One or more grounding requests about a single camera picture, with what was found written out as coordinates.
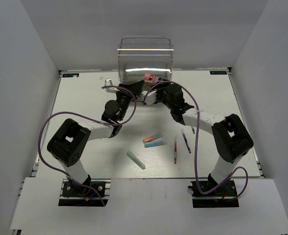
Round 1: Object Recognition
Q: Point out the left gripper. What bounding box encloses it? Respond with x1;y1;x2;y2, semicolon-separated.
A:
115;80;144;121

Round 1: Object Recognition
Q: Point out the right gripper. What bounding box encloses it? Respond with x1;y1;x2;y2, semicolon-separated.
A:
152;77;175;110

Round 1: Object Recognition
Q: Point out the clear drawer organizer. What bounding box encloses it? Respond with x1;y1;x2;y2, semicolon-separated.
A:
117;36;174;85

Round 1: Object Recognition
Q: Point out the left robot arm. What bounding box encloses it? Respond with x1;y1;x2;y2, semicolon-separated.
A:
47;81;144;195

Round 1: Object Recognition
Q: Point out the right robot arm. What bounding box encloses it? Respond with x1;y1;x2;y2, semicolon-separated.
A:
143;81;254;195

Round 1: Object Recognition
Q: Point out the orange capped highlighter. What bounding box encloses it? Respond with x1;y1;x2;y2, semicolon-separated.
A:
143;132;164;143

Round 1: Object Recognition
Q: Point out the blue purple pen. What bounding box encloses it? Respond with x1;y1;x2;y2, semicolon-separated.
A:
180;129;192;154

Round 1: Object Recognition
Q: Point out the blue capped highlighter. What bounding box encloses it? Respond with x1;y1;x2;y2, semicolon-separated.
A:
144;141;167;148

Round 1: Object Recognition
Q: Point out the red pen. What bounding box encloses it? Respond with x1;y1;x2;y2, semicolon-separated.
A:
174;137;177;164

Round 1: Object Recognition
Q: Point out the green capped highlighter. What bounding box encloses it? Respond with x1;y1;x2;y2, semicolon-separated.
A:
126;151;145;170

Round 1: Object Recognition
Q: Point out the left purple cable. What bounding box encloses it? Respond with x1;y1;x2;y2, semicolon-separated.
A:
37;85;137;206

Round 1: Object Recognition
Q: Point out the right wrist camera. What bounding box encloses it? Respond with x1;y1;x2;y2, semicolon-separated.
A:
141;90;157;105

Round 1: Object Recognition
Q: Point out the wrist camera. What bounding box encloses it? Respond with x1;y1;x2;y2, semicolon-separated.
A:
141;90;157;105
102;78;119;93

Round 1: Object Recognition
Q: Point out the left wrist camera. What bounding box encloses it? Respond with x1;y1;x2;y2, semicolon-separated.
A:
102;78;119;93

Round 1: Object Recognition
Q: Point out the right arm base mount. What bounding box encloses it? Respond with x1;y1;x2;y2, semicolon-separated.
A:
188;180;239;209

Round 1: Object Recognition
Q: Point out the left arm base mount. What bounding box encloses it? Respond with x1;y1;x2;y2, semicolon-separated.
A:
58;179;111;207

